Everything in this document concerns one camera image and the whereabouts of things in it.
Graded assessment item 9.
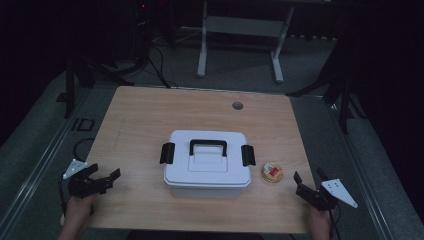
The black cable loop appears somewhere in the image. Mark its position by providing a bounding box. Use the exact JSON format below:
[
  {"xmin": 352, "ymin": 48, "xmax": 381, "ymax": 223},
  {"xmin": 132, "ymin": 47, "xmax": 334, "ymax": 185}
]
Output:
[{"xmin": 72, "ymin": 137, "xmax": 96, "ymax": 163}]

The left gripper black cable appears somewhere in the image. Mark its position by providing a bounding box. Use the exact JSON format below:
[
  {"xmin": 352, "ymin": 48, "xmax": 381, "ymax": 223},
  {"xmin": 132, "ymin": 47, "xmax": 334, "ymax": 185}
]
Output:
[{"xmin": 58, "ymin": 175, "xmax": 68, "ymax": 215}]

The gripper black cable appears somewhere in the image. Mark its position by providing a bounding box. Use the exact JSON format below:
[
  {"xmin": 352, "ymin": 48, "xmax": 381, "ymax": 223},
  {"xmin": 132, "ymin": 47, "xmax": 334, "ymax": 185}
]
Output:
[
  {"xmin": 58, "ymin": 175, "xmax": 68, "ymax": 215},
  {"xmin": 327, "ymin": 203, "xmax": 343, "ymax": 240}
]

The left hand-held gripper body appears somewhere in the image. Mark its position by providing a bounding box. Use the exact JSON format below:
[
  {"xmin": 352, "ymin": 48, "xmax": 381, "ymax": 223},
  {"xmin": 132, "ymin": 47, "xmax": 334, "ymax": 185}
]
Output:
[{"xmin": 62, "ymin": 158, "xmax": 112, "ymax": 200}]

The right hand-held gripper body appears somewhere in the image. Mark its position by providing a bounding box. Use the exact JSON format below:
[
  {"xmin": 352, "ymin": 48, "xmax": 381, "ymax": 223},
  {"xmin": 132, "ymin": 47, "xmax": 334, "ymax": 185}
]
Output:
[{"xmin": 295, "ymin": 178, "xmax": 360, "ymax": 212}]

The person's dark clothing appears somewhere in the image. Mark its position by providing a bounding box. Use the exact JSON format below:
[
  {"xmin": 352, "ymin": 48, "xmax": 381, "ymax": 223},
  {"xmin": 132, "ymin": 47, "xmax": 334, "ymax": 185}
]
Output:
[{"xmin": 125, "ymin": 229, "xmax": 265, "ymax": 240}]

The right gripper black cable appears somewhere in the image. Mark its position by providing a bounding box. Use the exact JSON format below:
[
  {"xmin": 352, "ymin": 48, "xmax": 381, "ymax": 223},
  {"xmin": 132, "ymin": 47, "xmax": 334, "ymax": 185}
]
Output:
[{"xmin": 327, "ymin": 203, "xmax": 343, "ymax": 240}]

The person's right hand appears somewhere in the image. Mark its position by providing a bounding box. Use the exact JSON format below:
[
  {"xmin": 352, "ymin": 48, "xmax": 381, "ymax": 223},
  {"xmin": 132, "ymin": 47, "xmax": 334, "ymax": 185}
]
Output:
[{"xmin": 307, "ymin": 203, "xmax": 334, "ymax": 236}]

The white metal stand frame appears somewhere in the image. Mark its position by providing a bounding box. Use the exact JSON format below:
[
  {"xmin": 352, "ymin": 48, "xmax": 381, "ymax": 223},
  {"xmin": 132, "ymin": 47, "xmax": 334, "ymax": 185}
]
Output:
[{"xmin": 196, "ymin": 0, "xmax": 296, "ymax": 85}]

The black tripod stand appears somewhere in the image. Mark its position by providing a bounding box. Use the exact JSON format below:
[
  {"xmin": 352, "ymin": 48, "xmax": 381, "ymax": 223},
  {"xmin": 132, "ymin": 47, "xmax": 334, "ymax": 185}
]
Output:
[
  {"xmin": 62, "ymin": 46, "xmax": 135, "ymax": 120},
  {"xmin": 285, "ymin": 39, "xmax": 368, "ymax": 136}
]

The black square frame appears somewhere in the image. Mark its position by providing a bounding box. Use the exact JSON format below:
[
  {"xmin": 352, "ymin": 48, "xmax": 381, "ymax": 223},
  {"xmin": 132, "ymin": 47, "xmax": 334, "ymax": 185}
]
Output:
[{"xmin": 70, "ymin": 117, "xmax": 96, "ymax": 133}]

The white plastic storage box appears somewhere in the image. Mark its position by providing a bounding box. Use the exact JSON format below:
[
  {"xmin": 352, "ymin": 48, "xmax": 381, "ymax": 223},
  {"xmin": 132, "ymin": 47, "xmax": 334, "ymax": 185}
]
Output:
[{"xmin": 163, "ymin": 179, "xmax": 252, "ymax": 200}]

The black floor cable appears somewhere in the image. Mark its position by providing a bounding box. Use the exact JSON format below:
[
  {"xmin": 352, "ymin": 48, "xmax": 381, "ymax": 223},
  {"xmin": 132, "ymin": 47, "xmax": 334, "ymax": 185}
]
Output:
[{"xmin": 146, "ymin": 41, "xmax": 179, "ymax": 90}]

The person's left hand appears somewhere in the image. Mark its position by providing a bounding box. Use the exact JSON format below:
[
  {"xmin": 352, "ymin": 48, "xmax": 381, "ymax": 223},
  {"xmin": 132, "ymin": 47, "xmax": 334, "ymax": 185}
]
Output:
[{"xmin": 64, "ymin": 194, "xmax": 98, "ymax": 232}]

